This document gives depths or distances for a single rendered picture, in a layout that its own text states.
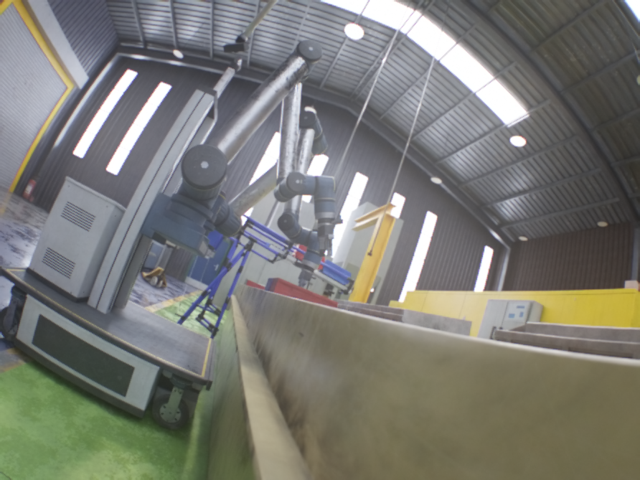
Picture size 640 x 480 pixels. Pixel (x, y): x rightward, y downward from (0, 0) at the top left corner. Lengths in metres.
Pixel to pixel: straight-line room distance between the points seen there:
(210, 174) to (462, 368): 1.23
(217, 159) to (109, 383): 1.08
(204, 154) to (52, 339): 1.08
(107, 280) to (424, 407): 1.68
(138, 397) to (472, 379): 1.42
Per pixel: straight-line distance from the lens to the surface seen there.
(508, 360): 0.25
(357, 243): 11.32
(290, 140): 1.80
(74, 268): 1.78
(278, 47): 13.30
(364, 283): 7.46
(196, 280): 12.73
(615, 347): 0.70
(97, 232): 1.74
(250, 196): 2.29
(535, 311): 3.69
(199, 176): 1.36
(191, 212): 1.62
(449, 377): 0.28
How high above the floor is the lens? 0.79
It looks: 13 degrees up
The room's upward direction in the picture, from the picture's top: 22 degrees clockwise
